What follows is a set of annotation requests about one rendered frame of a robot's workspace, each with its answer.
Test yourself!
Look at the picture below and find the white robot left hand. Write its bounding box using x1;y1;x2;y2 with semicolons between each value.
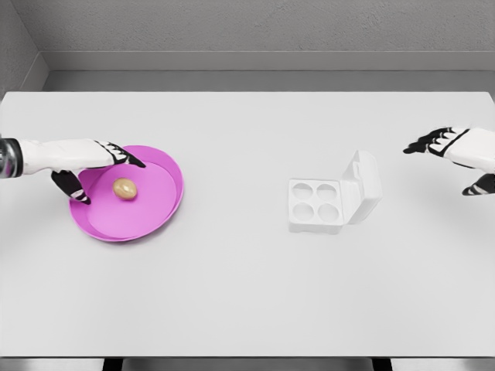
46;138;147;206

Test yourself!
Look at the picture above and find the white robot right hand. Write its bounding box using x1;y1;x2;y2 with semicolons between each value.
402;126;495;197

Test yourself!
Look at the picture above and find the brown egg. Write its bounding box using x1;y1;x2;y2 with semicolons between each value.
112;177;138;202

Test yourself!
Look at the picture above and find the white egg box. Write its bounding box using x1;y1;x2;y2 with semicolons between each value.
286;149;384;235

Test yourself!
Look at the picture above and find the pink round plate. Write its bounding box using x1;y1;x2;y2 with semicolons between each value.
68;145;186;243

